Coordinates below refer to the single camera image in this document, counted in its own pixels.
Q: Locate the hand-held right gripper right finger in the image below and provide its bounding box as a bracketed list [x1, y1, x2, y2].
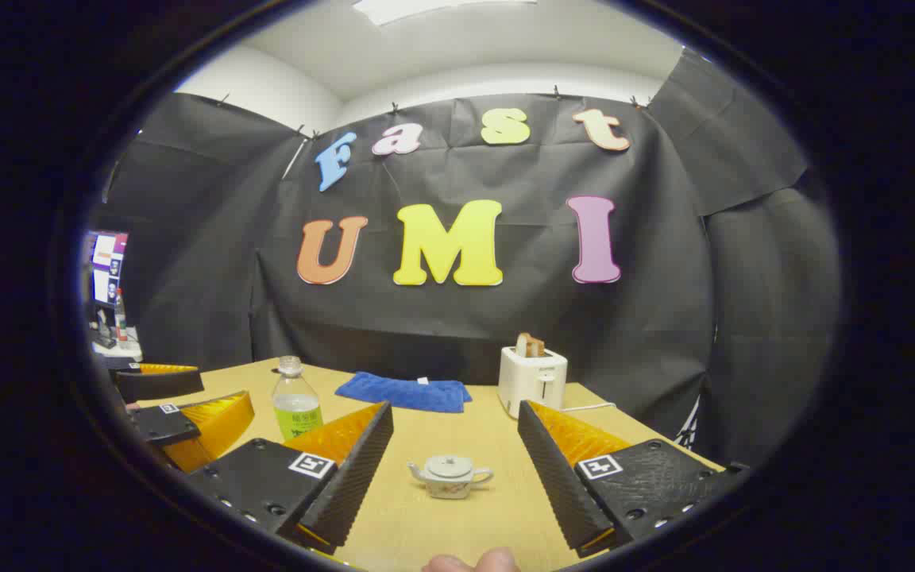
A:
[517, 400, 751, 558]

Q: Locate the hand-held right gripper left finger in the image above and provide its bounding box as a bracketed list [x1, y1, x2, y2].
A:
[187, 401, 395, 557]

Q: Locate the green label water bottle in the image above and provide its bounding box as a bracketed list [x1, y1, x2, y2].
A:
[271, 355, 324, 442]

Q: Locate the white ceramic teacup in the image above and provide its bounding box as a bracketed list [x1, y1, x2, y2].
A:
[407, 454, 496, 500]

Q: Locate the white toaster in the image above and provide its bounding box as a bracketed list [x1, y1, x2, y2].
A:
[497, 346, 569, 419]

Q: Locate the blue towel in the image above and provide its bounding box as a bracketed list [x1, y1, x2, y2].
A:
[335, 371, 473, 414]

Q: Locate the computer monitor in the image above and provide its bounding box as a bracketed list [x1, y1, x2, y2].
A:
[83, 229, 130, 327]

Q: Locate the white lattice object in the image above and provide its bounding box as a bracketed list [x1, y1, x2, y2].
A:
[676, 396, 701, 452]

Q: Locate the black backdrop cloth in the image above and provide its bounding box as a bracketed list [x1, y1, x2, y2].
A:
[100, 48, 844, 470]

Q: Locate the ceiling light panel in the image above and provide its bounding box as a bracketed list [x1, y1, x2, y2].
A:
[352, 0, 539, 26]

